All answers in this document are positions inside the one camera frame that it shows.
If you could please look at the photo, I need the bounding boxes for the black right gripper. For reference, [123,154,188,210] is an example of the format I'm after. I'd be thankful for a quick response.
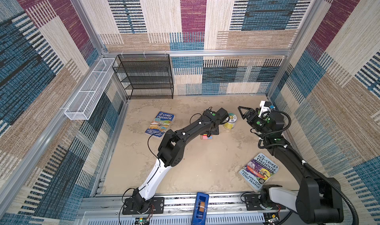
[237,106,271,135]

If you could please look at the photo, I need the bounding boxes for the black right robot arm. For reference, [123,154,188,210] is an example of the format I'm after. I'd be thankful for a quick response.
[238,106,344,224]

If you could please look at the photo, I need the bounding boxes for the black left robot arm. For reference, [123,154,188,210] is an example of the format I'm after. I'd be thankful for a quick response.
[132,108,229,210]

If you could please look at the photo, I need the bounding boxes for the sunflower seed can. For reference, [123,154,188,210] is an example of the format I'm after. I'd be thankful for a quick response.
[223,113,237,130]

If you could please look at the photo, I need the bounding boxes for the blue treehouse paperback book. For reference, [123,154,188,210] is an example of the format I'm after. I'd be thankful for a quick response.
[145,112,175,138]

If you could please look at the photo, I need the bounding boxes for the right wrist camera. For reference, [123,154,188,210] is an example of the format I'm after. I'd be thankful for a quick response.
[259,101,272,118]

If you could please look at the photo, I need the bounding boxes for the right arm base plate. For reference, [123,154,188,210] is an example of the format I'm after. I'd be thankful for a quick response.
[240,192,282,211]

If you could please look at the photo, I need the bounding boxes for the black wire mesh shelf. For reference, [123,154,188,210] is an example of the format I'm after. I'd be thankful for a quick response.
[113,54,174,100]

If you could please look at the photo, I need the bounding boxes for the blue tool on rail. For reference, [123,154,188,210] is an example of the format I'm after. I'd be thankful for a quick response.
[191,192,209,225]

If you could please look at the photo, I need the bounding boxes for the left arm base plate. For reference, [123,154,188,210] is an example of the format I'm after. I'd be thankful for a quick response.
[121,197,165,215]

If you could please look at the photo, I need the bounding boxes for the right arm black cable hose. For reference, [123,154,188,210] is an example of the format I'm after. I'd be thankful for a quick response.
[250,110,360,225]

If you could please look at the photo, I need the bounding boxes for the white wire mesh basket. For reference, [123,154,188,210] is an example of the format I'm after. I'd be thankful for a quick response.
[64,58,115,121]

